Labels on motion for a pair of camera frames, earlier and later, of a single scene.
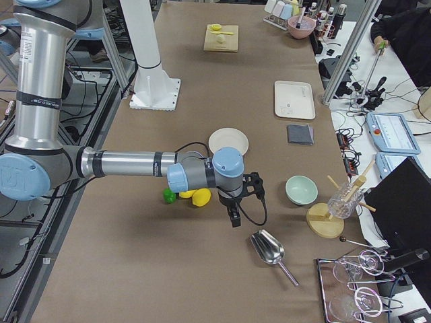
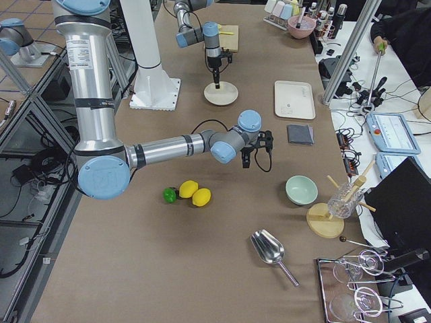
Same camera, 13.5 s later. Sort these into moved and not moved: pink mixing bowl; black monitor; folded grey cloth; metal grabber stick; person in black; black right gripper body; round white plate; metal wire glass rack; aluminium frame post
Moved: metal grabber stick; black right gripper body; round white plate
Not moved: metal wire glass rack; black monitor; pink mixing bowl; folded grey cloth; person in black; aluminium frame post
